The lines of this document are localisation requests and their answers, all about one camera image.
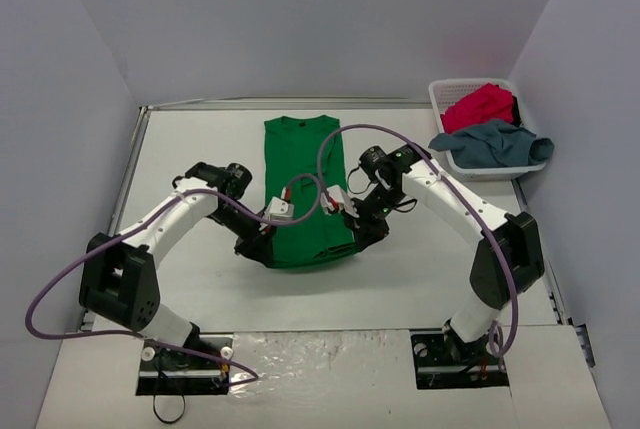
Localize green t shirt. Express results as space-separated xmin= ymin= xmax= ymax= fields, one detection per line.
xmin=264 ymin=115 xmax=355 ymax=270

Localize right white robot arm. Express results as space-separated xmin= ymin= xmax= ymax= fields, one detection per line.
xmin=344 ymin=145 xmax=545 ymax=362

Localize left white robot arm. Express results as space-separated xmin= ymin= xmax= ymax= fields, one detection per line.
xmin=79 ymin=162 xmax=275 ymax=367

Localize grey-blue t shirt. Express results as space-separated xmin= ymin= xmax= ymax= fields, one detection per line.
xmin=429 ymin=119 xmax=555 ymax=169

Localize white perforated plastic basket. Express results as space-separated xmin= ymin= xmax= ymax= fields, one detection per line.
xmin=429 ymin=78 xmax=546 ymax=181

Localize pink-red t shirt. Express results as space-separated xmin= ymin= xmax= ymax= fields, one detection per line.
xmin=441 ymin=83 xmax=514 ymax=134

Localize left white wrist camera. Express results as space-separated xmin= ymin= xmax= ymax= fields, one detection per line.
xmin=263 ymin=196 xmax=294 ymax=227

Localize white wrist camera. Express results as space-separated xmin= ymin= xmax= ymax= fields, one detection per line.
xmin=320 ymin=185 xmax=359 ymax=218
xmin=263 ymin=196 xmax=294 ymax=227

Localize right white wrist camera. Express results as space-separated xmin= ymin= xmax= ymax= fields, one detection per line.
xmin=320 ymin=185 xmax=359 ymax=218

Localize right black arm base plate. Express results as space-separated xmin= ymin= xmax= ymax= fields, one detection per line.
xmin=410 ymin=329 xmax=509 ymax=390

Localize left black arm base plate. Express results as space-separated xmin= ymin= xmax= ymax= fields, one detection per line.
xmin=135 ymin=341 xmax=230 ymax=396

